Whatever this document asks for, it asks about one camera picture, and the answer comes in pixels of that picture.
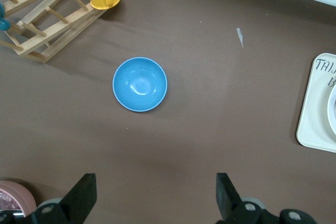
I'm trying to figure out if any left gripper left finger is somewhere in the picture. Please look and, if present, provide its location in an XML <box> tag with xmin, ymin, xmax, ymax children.
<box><xmin>31</xmin><ymin>173</ymin><xmax>98</xmax><ymax>224</ymax></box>

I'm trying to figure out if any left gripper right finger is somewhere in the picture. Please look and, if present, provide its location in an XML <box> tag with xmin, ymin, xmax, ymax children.
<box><xmin>215</xmin><ymin>173</ymin><xmax>279</xmax><ymax>224</ymax></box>

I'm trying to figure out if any white round plate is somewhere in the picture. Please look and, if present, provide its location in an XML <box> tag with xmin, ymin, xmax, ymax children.
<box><xmin>327</xmin><ymin>84</ymin><xmax>336</xmax><ymax>137</ymax></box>

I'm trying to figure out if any pink bowl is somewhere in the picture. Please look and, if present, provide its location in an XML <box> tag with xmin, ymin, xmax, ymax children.
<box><xmin>0</xmin><ymin>180</ymin><xmax>38</xmax><ymax>217</ymax></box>

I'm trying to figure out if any cream bear print tray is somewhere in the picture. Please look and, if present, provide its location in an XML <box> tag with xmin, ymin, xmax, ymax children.
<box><xmin>296</xmin><ymin>52</ymin><xmax>336</xmax><ymax>153</ymax></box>

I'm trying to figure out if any blue bowl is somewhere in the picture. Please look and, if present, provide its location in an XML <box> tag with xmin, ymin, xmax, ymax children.
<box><xmin>112</xmin><ymin>56</ymin><xmax>169</xmax><ymax>113</ymax></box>

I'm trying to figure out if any small grey tape scrap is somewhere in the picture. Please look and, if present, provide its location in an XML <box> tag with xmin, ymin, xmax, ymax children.
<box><xmin>235</xmin><ymin>27</ymin><xmax>245</xmax><ymax>48</ymax></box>

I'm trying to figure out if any wooden peg rack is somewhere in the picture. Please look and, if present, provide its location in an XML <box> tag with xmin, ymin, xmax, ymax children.
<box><xmin>0</xmin><ymin>0</ymin><xmax>130</xmax><ymax>65</ymax></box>

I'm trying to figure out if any teal plastic item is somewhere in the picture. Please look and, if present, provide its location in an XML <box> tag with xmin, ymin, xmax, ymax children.
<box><xmin>0</xmin><ymin>2</ymin><xmax>12</xmax><ymax>32</ymax></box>

